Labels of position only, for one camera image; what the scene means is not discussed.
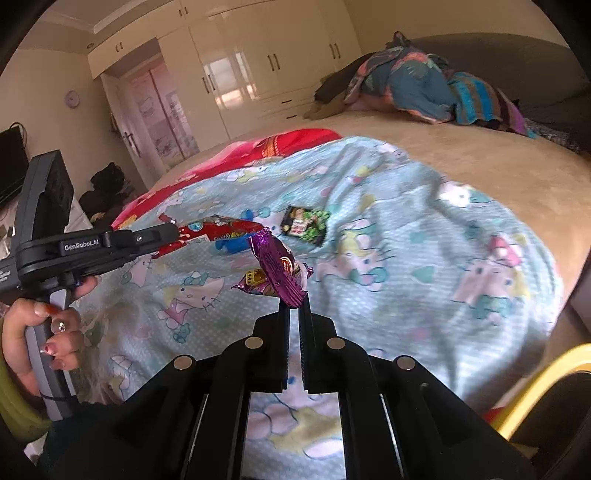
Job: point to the round wall clock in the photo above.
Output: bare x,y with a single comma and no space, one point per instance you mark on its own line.
72,99

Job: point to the blue patterned quilt bundle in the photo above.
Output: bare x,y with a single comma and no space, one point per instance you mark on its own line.
404,79

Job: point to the striped colourful cloth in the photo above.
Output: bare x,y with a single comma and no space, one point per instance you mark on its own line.
480,103

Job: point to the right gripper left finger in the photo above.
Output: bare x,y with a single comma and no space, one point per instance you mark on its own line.
189,420

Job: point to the blue crumpled wrapper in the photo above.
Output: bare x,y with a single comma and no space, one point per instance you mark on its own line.
238,244

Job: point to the black bag on floor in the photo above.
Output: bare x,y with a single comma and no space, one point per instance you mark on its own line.
109,194

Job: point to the red floral blanket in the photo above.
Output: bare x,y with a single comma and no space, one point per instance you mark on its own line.
237,165

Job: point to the pink cartoon sliding door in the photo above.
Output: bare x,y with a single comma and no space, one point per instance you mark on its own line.
157,101

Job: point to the black green snack packet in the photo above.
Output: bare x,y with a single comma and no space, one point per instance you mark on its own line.
307,224

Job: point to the red tube snack wrapper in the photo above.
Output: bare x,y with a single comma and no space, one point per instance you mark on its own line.
208,230

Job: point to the light blue cartoon blanket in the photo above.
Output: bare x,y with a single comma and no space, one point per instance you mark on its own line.
196,311

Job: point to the black television screen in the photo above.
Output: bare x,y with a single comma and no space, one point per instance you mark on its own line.
13,163

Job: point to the cream glossy wardrobe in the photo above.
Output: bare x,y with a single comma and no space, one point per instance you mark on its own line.
239,65

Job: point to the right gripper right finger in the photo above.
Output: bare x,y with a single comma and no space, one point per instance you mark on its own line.
399,421

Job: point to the dark patterned cloth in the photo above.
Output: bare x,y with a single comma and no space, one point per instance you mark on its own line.
558,137

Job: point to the purple foil snack wrapper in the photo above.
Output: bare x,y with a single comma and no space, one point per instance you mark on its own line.
279,274

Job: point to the yellow rimmed trash bin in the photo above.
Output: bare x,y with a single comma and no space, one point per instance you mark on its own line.
507,419

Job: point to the left hand red nails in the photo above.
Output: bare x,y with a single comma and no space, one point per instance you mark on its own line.
61,341

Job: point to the brown clothing on bed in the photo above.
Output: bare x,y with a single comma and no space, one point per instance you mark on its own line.
329,99

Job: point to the beige bed mattress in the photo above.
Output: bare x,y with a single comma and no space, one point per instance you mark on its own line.
508,156

